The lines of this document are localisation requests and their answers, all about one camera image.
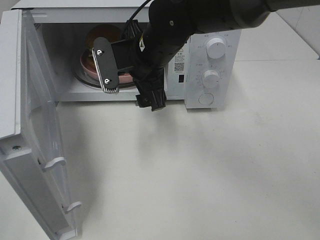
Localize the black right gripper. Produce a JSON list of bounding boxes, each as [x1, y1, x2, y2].
[[109, 20, 167, 112]]

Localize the white microwave door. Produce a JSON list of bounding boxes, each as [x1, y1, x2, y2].
[[0, 9, 82, 240]]

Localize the round white door button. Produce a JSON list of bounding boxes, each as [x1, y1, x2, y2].
[[198, 93, 214, 106]]

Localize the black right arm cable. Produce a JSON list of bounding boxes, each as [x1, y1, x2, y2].
[[124, 0, 153, 25]]

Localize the upper white power knob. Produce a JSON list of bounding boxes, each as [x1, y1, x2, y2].
[[205, 36, 226, 59]]

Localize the white microwave oven body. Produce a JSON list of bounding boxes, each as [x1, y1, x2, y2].
[[14, 0, 241, 109]]

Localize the white timer knob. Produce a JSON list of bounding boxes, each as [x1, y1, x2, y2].
[[202, 70, 221, 89]]

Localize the glass microwave turntable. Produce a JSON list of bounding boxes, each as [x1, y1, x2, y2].
[[72, 68, 135, 89]]

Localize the burger with lettuce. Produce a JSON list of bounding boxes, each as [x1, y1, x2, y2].
[[85, 24, 121, 73]]

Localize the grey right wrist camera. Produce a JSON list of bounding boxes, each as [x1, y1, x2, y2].
[[92, 37, 120, 94]]

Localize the pink round plate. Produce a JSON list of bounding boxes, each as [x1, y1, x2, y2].
[[80, 49, 133, 85]]

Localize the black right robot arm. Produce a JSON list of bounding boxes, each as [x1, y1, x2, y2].
[[120, 0, 320, 111]]

